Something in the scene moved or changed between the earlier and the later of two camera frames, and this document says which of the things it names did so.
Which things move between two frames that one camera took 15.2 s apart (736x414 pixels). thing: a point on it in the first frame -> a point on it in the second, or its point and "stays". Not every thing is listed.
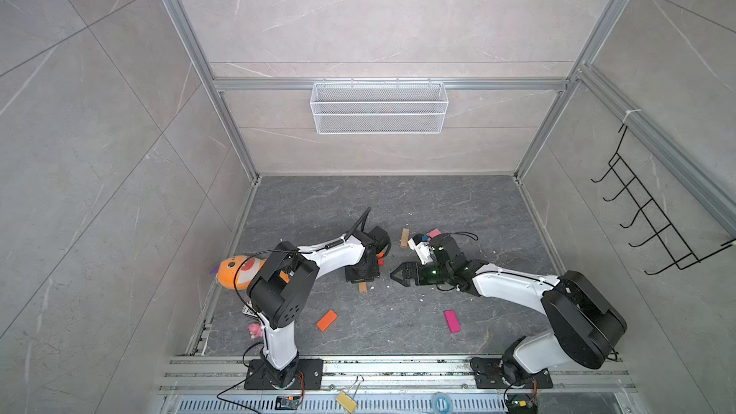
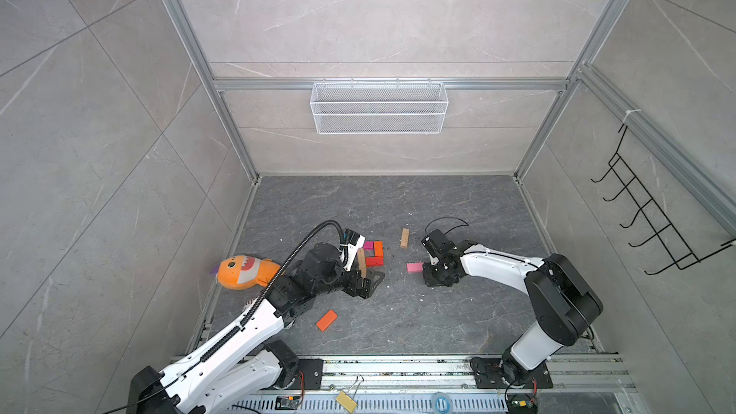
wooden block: x=405 y=233 stays
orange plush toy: x=226 y=270 stays
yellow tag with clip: x=348 y=402 stays
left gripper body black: x=365 y=275 -> x=339 y=281
